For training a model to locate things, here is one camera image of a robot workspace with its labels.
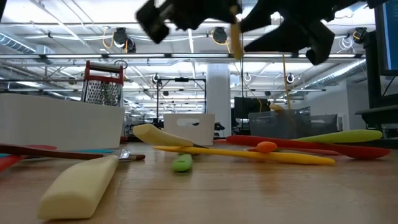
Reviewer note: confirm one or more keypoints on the red silicone spatula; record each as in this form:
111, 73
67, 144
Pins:
7, 161

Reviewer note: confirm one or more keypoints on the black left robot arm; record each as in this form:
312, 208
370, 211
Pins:
2, 6

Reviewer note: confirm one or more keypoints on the grey computer cart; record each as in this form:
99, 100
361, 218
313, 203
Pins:
379, 115

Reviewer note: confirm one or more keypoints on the small white plastic bin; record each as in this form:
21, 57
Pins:
199, 133

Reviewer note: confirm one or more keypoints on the green silicone spoon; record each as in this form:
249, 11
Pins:
351, 136

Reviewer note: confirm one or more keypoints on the silver air duct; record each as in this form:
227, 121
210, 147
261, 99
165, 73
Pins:
15, 43
339, 74

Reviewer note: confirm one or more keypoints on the white building column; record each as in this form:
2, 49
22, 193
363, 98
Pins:
219, 99

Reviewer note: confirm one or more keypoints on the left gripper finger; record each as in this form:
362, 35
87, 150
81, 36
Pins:
224, 14

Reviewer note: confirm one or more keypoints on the black background stand frame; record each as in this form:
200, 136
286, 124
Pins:
182, 79

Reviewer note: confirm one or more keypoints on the grey translucent plastic bin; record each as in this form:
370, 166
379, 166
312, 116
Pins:
320, 126

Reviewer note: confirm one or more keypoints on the red silicone spoon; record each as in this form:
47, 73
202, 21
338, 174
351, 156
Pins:
357, 151

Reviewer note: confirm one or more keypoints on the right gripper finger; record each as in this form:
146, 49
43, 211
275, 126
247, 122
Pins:
280, 43
264, 21

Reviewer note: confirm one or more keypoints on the red metal box grater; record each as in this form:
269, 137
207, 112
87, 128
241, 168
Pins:
102, 91

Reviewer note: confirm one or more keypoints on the ceiling light rail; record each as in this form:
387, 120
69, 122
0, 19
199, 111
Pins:
140, 56

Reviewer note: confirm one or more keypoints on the large white plastic bin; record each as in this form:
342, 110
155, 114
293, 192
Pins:
62, 121

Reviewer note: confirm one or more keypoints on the black computer monitor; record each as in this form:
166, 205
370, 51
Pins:
388, 37

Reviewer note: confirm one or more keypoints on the yellow silicone spatula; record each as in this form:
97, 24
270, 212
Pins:
280, 157

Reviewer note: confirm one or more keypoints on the blue silicone spatula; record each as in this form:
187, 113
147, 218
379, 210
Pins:
93, 151

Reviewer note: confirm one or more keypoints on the black background monitor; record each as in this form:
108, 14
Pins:
248, 107

